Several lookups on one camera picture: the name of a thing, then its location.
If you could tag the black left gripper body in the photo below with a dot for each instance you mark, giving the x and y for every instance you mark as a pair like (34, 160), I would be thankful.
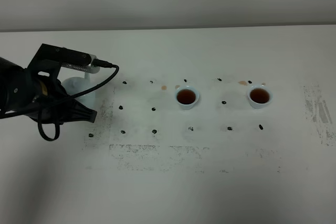
(44, 69)

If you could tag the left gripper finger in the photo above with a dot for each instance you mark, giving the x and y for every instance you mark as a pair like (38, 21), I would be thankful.
(74, 111)

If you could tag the light blue porcelain teapot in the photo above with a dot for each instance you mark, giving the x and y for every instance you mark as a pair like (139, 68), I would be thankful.
(75, 85)

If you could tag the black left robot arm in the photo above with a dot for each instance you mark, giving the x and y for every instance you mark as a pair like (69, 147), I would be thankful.
(18, 89)

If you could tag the right blue porcelain teacup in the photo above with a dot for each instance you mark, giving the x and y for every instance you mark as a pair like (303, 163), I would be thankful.
(259, 96)

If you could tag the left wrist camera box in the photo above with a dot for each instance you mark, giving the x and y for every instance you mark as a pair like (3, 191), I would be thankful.
(76, 60)

